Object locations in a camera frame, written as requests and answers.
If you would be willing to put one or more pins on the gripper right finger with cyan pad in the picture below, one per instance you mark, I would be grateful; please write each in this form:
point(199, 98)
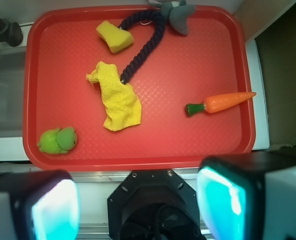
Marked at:
point(248, 196)

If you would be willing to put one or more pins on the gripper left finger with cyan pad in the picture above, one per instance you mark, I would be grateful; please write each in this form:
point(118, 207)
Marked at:
point(40, 205)

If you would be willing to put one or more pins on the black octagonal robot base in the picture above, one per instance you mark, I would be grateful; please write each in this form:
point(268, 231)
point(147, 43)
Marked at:
point(154, 205)

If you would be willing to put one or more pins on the yellow cloth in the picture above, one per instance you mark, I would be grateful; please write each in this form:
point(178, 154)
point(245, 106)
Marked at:
point(122, 105)

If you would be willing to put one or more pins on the green frog toy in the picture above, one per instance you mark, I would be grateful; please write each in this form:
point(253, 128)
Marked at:
point(58, 141)

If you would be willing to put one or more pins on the orange toy carrot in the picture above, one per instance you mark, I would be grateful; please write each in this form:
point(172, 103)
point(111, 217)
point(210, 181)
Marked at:
point(218, 103)

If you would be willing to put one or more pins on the red plastic tray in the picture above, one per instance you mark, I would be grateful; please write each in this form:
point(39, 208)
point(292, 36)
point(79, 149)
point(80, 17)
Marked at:
point(63, 47)

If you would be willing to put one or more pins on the grey metal sink basin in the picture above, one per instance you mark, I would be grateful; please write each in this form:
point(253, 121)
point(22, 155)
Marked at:
point(12, 65)

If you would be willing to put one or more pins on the dark sink faucet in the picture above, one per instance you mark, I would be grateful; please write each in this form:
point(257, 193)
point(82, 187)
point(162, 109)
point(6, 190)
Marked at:
point(10, 33)

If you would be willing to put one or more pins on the yellow sponge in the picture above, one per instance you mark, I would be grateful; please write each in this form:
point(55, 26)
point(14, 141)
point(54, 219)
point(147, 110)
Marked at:
point(116, 38)

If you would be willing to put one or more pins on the grey plush toy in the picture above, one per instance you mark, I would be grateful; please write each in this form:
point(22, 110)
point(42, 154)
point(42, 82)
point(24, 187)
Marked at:
point(175, 12)

